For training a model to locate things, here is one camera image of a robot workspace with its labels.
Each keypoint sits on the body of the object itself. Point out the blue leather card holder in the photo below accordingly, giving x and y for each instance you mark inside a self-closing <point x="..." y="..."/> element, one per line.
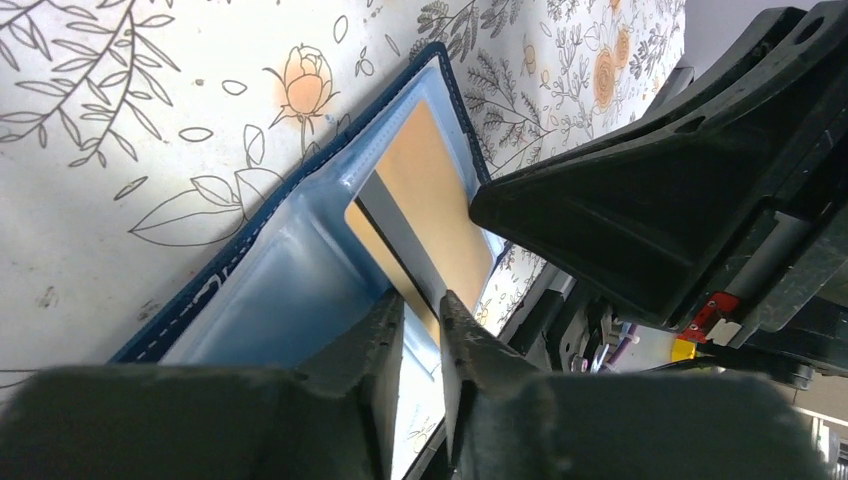
<point x="296" y="275"/>

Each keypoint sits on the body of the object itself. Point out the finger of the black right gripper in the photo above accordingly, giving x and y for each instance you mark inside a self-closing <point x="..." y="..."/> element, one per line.
<point x="656" y="214"/>

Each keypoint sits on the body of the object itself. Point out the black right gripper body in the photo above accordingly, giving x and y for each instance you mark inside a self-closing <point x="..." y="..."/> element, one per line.
<point x="772" y="296"/>

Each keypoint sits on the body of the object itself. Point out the floral table mat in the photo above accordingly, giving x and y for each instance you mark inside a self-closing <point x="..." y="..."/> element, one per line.
<point x="139" y="137"/>

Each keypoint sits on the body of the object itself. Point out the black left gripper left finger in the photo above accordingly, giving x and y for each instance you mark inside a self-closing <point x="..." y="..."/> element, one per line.
<point x="331" y="418"/>

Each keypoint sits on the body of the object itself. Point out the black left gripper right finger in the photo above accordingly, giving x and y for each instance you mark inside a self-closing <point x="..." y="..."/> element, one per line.
<point x="506" y="419"/>

